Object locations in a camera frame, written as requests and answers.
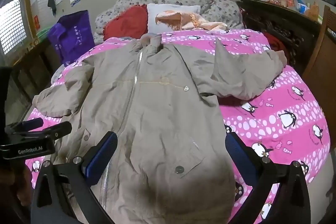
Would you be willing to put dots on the dark hanging cloth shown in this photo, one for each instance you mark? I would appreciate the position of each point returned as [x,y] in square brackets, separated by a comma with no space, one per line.
[52,2]

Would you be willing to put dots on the purple bag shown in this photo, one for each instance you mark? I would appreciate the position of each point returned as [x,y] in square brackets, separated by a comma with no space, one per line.
[71,37]

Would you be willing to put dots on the blue and white packet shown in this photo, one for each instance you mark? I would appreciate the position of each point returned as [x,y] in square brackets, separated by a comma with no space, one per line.
[302,7]

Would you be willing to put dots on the wooden chair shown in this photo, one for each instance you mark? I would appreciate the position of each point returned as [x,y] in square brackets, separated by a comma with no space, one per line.
[320,56]

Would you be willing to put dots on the orange packet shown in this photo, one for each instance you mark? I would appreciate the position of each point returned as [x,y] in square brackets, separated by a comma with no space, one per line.
[311,12]

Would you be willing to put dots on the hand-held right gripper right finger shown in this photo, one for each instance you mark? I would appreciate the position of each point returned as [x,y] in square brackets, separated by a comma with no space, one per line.
[240,155]

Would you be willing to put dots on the white pillow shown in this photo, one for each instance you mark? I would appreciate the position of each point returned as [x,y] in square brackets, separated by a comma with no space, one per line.
[160,10]

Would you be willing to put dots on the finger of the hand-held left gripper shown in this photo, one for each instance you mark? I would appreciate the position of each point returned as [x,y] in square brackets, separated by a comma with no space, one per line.
[31,124]
[59,130]

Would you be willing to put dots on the pink penguin print blanket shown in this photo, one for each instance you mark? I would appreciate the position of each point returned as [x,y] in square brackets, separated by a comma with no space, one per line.
[275,108]

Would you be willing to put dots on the dark carved wooden cabinet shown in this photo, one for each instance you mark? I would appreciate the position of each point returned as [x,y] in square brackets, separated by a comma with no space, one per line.
[288,27]

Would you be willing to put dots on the orange cloth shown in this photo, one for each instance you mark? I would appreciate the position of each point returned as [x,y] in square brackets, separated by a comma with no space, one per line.
[189,20]

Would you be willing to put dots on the red pillow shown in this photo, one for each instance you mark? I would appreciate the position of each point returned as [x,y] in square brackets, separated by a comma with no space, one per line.
[126,22]

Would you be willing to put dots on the red cloth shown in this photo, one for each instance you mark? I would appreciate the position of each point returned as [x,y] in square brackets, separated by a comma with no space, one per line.
[278,43]

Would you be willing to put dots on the beige zip jacket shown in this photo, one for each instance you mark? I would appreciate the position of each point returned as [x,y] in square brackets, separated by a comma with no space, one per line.
[157,121]

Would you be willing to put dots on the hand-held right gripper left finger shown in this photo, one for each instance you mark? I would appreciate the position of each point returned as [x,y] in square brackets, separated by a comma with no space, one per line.
[103,154]

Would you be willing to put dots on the window with grille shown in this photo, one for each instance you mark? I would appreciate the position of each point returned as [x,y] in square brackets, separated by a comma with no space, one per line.
[11,22]

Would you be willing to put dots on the dark wooden bed frame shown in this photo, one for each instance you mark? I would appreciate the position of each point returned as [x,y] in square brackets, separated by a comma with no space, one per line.
[31,66]

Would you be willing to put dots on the green crate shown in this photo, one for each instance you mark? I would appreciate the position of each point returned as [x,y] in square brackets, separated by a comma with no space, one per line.
[43,34]

